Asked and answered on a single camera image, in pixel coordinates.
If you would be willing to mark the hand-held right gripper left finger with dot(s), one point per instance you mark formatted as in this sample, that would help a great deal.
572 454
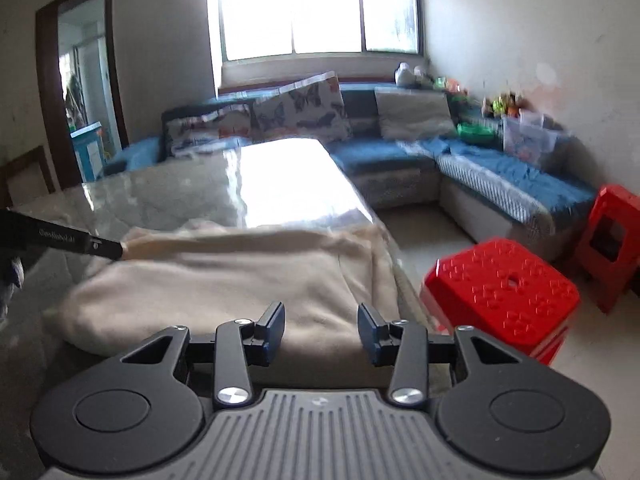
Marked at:
275 330

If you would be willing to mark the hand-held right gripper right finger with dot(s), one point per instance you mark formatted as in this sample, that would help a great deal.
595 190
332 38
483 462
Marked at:
370 332

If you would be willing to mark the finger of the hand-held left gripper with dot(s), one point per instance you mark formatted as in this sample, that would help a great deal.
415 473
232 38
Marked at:
105 249

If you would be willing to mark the cream sweater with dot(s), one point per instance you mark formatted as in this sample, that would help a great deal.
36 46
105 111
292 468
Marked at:
225 280

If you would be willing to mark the wooden chair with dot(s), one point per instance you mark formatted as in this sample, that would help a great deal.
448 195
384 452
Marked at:
30 180

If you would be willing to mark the blue white small cabinet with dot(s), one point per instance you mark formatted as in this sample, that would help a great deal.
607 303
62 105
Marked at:
87 152

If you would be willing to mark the red plastic stool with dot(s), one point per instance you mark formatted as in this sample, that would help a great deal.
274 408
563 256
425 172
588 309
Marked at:
500 285
610 200

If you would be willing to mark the butterfly print pillow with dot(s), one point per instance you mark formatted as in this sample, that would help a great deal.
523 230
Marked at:
200 127
305 105

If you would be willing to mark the blue corner sofa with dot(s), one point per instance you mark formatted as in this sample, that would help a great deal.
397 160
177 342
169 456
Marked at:
390 160

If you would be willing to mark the grey white pillow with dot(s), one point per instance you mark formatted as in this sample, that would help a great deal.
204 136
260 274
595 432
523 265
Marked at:
415 112

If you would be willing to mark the clear plastic storage box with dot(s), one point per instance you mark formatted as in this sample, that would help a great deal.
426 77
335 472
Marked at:
530 142

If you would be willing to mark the orange green plush toy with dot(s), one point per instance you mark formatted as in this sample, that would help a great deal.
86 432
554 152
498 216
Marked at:
450 87

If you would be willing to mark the brown green plush toys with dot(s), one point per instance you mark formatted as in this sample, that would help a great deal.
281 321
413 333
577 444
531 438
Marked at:
502 105

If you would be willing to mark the window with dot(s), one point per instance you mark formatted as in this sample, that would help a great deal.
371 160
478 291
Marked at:
300 5

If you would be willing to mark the dark wooden door frame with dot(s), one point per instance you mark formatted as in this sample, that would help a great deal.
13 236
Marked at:
47 85

